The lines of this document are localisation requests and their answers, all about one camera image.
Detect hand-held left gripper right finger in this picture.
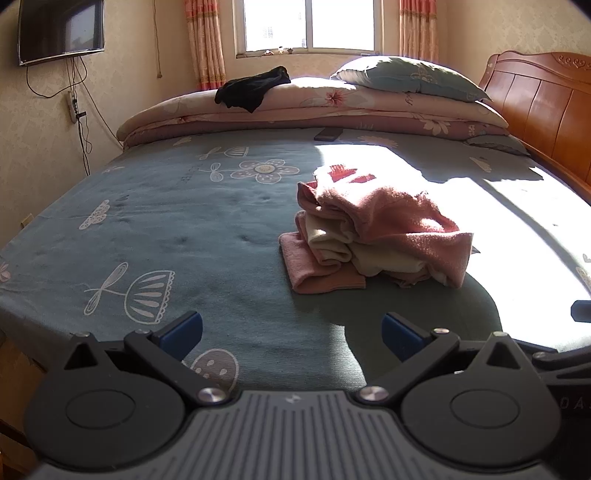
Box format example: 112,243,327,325
355,312,536,409

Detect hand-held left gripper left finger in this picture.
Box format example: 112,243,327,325
64,310,232,409

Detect pink and cream knit sweater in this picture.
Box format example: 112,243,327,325
278,164,475,295

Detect blue floral bed sheet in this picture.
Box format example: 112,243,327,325
0,127,591,393

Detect grey-green floral pillow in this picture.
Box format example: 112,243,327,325
330,55,492,103
464,134,529,158

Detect wooden headboard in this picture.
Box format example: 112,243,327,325
478,50,591,204

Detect folded floral quilt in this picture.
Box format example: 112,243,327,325
115,76,509,148

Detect black garment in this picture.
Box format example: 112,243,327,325
215,66,291,114

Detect pink patterned curtain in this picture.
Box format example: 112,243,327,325
399,0,439,63
185,0,227,92

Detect window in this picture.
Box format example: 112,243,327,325
233,0,384,58

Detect black wall cables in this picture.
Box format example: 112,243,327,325
25,58,125,176

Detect black wall television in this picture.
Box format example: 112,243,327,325
17,0,105,66

